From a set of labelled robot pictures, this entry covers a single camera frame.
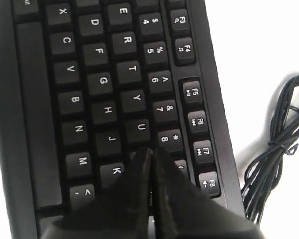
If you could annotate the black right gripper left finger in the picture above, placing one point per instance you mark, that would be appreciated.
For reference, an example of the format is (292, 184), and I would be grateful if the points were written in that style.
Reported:
(121, 212)

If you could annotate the black Acer keyboard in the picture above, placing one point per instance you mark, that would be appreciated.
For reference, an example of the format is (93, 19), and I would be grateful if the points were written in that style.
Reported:
(85, 83)

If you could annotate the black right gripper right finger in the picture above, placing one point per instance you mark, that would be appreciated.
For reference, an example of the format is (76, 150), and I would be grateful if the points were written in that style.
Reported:
(182, 211)

